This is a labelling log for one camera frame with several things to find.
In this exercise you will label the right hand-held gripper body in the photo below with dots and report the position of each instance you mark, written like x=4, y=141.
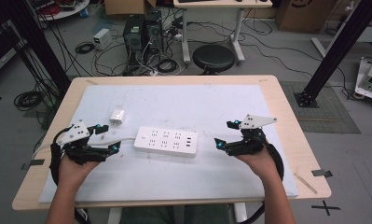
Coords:
x=252, y=138

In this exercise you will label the grey floor mat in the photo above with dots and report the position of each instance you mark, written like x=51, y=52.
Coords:
x=333, y=118

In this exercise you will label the white power strip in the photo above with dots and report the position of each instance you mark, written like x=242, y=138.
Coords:
x=166, y=141

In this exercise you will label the round white table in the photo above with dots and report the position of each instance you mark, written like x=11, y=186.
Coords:
x=68, y=12

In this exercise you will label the person's left hand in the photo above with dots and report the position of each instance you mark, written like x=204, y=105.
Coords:
x=73, y=169

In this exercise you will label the white device with circuit board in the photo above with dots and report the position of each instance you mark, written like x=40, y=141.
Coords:
x=371, y=79

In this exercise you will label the thin wooden stick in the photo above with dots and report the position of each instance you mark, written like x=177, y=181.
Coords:
x=305, y=183

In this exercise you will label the light wooden table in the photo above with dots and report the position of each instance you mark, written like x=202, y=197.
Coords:
x=286, y=124

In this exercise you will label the large cardboard box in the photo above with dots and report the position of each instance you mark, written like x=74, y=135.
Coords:
x=305, y=15

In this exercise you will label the person's right hand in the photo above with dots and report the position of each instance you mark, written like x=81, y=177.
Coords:
x=258, y=163

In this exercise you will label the black tape cross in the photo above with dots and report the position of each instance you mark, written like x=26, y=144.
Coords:
x=325, y=207

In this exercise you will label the black aluminium post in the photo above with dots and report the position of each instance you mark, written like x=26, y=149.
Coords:
x=339, y=46
x=37, y=40

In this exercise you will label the small white equipment box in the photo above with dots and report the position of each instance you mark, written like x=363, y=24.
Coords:
x=102, y=39

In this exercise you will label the black computer tower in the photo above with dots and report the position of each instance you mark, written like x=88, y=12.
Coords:
x=134, y=39
x=154, y=31

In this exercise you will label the grey tape strip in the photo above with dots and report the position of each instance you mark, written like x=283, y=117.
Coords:
x=322, y=173
x=34, y=163

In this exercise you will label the white desk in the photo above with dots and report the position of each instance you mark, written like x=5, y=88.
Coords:
x=224, y=4

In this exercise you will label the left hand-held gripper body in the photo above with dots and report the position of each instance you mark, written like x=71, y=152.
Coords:
x=76, y=133

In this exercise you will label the black round stool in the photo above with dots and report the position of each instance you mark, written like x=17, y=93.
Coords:
x=213, y=57

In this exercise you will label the white table mat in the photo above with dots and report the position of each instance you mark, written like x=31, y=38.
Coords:
x=180, y=105

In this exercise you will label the grey metal shelf frame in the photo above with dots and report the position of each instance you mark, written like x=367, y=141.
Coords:
x=0, y=53

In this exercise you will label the white charger adapter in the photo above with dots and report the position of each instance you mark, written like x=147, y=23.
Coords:
x=117, y=115

